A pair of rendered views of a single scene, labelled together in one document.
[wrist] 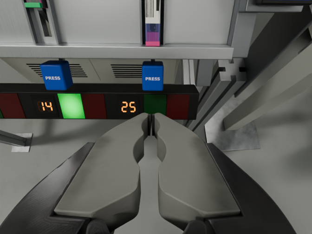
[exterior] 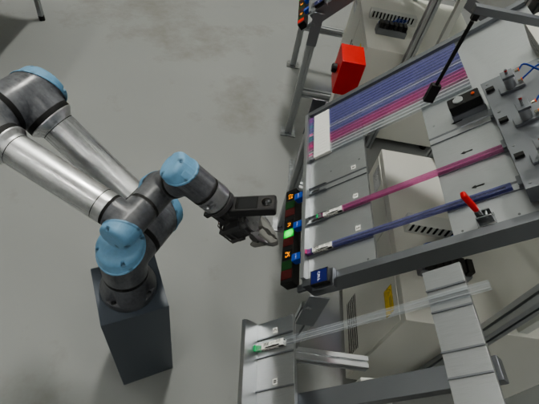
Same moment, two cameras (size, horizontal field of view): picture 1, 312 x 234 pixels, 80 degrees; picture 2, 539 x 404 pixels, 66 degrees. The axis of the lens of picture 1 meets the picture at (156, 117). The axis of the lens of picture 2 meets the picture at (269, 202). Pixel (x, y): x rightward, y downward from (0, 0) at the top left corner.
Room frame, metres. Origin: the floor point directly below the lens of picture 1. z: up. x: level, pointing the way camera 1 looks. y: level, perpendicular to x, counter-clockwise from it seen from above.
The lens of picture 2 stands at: (-0.06, -0.61, 1.65)
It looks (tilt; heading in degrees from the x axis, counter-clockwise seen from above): 50 degrees down; 85
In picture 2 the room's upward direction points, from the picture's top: 14 degrees clockwise
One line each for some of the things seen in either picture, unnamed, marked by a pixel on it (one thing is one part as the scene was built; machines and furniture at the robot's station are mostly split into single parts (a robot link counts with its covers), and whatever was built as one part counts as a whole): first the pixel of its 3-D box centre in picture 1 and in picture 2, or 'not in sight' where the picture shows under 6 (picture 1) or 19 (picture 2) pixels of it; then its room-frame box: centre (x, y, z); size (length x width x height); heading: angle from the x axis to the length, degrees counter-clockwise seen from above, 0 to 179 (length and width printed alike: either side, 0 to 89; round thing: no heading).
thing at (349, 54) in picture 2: not in sight; (328, 125); (0.27, 0.98, 0.39); 0.24 x 0.24 x 0.78; 2
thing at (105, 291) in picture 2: not in sight; (127, 278); (-0.33, -0.09, 0.60); 0.15 x 0.15 x 0.10
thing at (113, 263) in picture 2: not in sight; (123, 253); (-0.33, -0.09, 0.72); 0.13 x 0.12 x 0.14; 71
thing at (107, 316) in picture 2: not in sight; (137, 325); (-0.33, -0.09, 0.27); 0.18 x 0.18 x 0.55; 29
